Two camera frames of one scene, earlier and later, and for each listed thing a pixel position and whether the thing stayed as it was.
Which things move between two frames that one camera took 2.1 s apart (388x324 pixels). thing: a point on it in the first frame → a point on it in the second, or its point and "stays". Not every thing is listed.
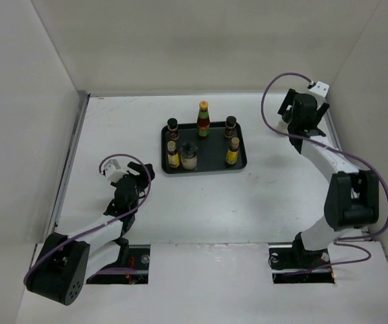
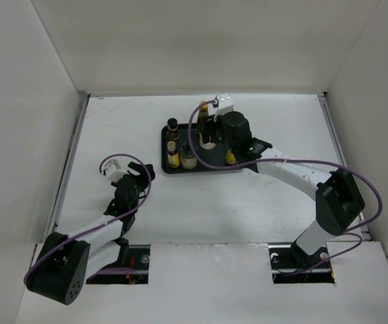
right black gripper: x=287 y=101 → x=212 y=127
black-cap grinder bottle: x=282 y=126 → x=207 y=146
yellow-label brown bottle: x=231 y=155 stays
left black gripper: x=142 y=177 stays
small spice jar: x=172 y=127 stays
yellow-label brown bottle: x=173 y=157 stays
